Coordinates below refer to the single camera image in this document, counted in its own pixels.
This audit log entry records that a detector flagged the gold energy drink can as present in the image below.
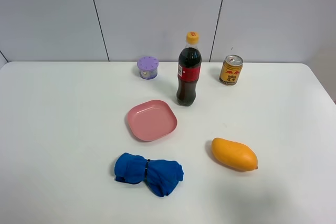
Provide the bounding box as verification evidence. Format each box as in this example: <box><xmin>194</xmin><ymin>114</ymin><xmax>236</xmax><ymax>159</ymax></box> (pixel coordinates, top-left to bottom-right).
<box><xmin>219</xmin><ymin>55</ymin><xmax>243</xmax><ymax>86</ymax></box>

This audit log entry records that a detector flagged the yellow mango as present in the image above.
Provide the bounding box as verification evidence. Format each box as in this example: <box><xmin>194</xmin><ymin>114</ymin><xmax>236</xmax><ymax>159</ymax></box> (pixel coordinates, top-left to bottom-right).
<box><xmin>211</xmin><ymin>138</ymin><xmax>258</xmax><ymax>172</ymax></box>

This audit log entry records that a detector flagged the blue cloth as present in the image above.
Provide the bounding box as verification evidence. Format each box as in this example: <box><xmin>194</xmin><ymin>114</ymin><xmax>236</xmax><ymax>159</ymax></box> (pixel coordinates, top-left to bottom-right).
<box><xmin>114</xmin><ymin>153</ymin><xmax>184</xmax><ymax>197</ymax></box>

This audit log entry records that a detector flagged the purple lidded small jar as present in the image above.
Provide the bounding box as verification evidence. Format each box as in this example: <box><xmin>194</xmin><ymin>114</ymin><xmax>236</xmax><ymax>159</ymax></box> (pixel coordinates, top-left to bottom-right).
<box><xmin>137</xmin><ymin>56</ymin><xmax>159</xmax><ymax>80</ymax></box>

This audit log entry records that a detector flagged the pink square plastic plate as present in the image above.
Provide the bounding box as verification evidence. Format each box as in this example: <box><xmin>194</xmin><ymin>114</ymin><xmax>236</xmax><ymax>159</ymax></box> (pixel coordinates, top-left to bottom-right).
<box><xmin>127</xmin><ymin>100</ymin><xmax>177</xmax><ymax>142</ymax></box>

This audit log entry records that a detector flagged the cola bottle yellow cap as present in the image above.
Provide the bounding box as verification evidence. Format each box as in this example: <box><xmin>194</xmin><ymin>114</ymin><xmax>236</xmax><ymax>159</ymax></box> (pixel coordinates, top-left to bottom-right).
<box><xmin>176</xmin><ymin>31</ymin><xmax>202</xmax><ymax>106</ymax></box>

